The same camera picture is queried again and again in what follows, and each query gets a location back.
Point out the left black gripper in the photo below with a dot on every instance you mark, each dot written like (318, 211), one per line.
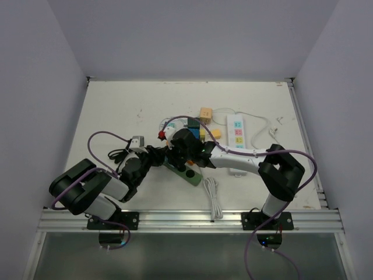
(156, 155)

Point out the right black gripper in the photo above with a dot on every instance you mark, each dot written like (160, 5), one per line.
(171, 156)

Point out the green power strip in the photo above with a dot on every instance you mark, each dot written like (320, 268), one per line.
(189, 175)

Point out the dark green dragon charger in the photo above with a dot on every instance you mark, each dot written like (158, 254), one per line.
(193, 123)

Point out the wooden beige cube plug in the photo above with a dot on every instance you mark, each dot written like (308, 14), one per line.
(206, 115)

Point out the white power strip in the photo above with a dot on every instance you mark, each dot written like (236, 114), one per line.
(235, 131)

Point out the blue cube plug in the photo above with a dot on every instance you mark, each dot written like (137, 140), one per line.
(195, 132)

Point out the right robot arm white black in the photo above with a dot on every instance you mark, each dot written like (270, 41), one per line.
(280, 172)

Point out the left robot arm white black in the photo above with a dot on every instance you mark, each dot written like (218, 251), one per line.
(81, 188)

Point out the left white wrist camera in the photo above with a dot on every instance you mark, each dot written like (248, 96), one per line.
(137, 144)

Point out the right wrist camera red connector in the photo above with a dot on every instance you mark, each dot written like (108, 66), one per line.
(167, 133)

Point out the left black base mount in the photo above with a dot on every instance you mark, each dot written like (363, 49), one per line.
(116, 222)

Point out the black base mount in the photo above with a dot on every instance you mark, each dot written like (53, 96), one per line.
(257, 220)
(116, 222)

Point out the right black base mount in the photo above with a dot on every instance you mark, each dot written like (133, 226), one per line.
(257, 220)

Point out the aluminium front rail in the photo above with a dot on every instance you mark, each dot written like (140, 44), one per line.
(195, 221)

